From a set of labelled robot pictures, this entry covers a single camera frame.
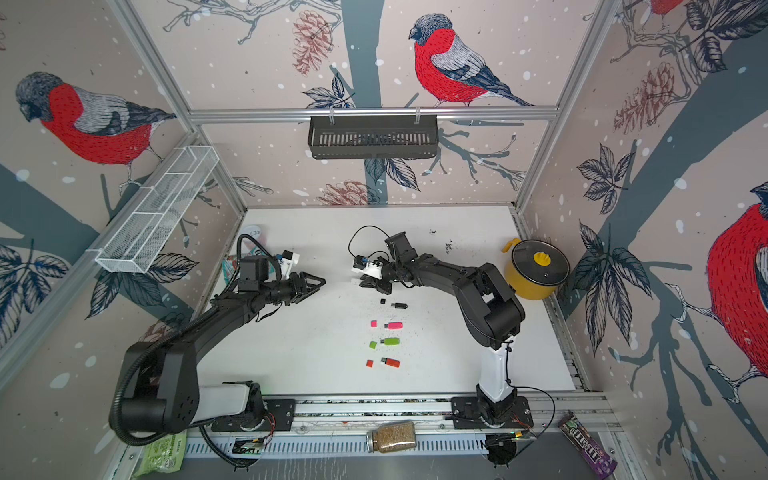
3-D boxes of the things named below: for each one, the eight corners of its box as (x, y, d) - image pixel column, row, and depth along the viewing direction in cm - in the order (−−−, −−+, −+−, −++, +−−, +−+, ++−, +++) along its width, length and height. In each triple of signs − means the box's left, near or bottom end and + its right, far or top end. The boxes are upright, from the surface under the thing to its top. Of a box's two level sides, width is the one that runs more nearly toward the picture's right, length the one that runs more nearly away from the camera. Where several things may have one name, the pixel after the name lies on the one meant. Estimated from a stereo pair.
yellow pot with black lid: (508, 303, 96) (523, 280, 85) (496, 258, 108) (507, 232, 96) (560, 303, 96) (582, 279, 84) (541, 257, 108) (558, 232, 96)
